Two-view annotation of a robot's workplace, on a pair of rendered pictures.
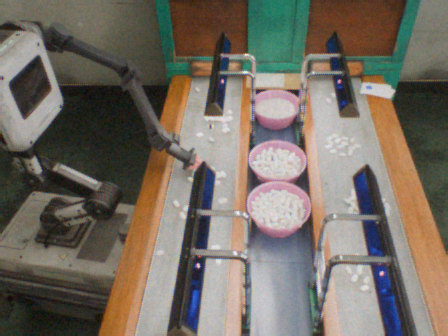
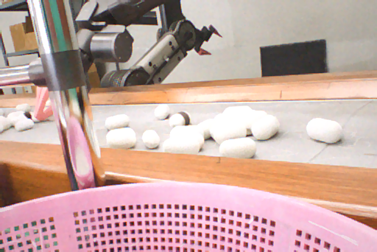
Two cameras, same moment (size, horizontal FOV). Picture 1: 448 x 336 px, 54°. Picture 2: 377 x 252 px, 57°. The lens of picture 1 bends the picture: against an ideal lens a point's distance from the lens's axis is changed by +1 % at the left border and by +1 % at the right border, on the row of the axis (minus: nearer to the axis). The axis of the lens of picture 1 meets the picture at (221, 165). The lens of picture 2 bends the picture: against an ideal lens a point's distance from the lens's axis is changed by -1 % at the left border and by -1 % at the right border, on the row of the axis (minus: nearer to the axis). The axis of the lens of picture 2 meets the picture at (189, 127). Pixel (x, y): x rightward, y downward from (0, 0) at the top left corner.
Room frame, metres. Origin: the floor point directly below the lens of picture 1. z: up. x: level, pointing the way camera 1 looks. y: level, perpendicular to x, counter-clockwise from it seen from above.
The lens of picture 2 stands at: (2.02, -0.34, 0.85)
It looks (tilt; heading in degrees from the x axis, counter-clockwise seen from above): 13 degrees down; 119
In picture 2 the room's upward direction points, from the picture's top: 8 degrees counter-clockwise
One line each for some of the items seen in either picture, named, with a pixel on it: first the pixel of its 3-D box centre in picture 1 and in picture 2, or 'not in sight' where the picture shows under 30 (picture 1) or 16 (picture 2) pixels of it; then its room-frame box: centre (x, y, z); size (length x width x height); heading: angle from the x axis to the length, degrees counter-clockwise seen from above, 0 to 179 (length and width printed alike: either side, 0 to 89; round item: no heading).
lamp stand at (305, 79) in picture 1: (319, 103); not in sight; (1.74, -0.49, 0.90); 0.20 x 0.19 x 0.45; 174
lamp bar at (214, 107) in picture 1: (218, 70); not in sight; (1.79, -0.01, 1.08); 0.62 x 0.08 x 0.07; 174
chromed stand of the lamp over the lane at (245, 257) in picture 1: (222, 272); not in sight; (0.82, 0.02, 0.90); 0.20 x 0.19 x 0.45; 174
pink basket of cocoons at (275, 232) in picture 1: (278, 211); not in sight; (1.22, -0.23, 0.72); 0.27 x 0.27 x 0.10
